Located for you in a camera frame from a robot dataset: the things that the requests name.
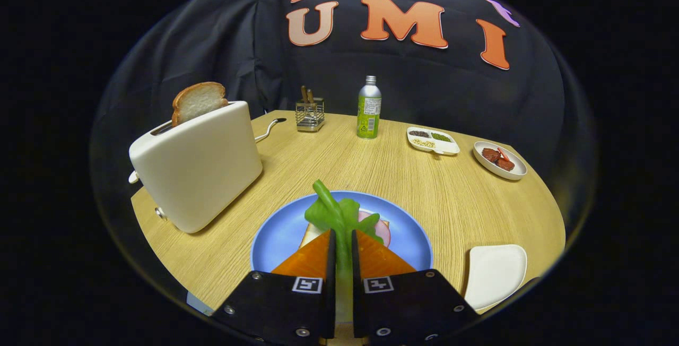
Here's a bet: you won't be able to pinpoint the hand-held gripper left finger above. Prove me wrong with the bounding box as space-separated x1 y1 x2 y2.
211 229 337 346

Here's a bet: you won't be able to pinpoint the round white bowl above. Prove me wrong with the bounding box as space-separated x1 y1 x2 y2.
473 141 528 181

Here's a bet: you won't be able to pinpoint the metal wire utensil holder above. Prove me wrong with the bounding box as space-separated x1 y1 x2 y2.
295 98 325 133

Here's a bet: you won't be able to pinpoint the green label metal bottle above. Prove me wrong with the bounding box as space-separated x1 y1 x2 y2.
356 75 382 140

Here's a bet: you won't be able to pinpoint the toasted bread slice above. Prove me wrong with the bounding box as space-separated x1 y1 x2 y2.
171 82 230 127

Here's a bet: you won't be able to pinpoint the pink ham slice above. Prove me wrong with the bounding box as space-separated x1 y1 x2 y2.
358 210 391 248

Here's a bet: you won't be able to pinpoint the white toaster cable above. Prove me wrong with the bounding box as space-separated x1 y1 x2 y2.
255 118 287 143

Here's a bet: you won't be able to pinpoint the black backdrop cloth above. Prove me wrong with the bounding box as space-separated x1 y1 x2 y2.
90 0 597 219

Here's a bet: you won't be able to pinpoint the white square plate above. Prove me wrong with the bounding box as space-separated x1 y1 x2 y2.
465 244 528 312

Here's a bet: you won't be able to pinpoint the blue plate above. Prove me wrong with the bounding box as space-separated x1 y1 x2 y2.
250 191 434 283

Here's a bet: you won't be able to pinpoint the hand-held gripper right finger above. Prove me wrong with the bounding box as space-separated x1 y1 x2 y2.
351 229 481 346

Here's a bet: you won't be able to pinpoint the red meat pieces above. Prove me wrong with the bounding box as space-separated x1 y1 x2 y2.
482 147 515 171

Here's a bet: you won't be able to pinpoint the white toaster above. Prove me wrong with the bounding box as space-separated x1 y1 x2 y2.
128 101 264 234

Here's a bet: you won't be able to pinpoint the green lettuce leaf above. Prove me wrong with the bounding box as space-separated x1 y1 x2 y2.
304 179 384 325

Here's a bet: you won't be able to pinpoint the white divided seasoning dish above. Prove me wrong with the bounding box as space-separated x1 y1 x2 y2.
407 126 461 157

